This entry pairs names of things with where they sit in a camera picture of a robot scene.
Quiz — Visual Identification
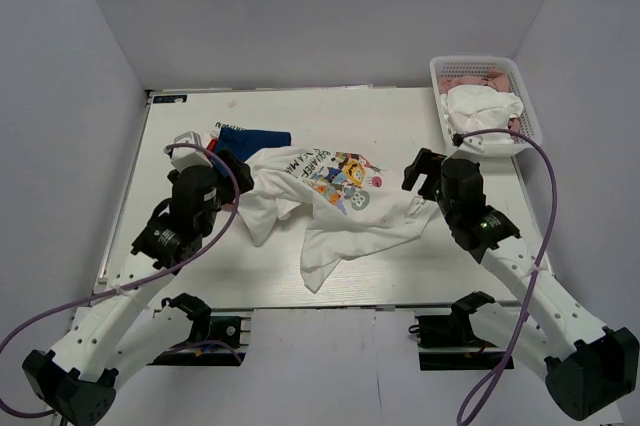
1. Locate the blue t-shirt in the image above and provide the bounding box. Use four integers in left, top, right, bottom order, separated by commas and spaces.
213, 124, 292, 161

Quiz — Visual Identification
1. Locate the white printed t-shirt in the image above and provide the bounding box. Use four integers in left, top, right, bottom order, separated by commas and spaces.
238, 146, 436, 293

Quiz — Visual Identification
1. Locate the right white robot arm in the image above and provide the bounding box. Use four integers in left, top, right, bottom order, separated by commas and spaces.
402, 149, 639, 421

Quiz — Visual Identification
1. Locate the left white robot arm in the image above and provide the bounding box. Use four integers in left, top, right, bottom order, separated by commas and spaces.
22, 145, 254, 425

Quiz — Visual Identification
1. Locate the white crumpled shirt in basket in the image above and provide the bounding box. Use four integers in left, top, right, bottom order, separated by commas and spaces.
437, 85, 526, 157

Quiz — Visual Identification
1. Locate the white plastic basket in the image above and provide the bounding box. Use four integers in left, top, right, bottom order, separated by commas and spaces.
430, 56, 542, 144

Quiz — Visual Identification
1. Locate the pink garment in basket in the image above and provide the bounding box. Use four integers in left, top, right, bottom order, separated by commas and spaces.
438, 69, 524, 134

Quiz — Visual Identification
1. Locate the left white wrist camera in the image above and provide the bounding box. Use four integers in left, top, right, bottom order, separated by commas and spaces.
164, 131, 213, 172

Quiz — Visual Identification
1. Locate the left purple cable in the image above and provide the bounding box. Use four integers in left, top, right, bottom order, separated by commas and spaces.
0, 143, 240, 418

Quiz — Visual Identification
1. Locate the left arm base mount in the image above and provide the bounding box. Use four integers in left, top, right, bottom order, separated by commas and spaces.
150, 311, 251, 367

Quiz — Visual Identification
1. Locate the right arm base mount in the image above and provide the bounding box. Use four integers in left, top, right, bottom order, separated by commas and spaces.
408, 314, 503, 372

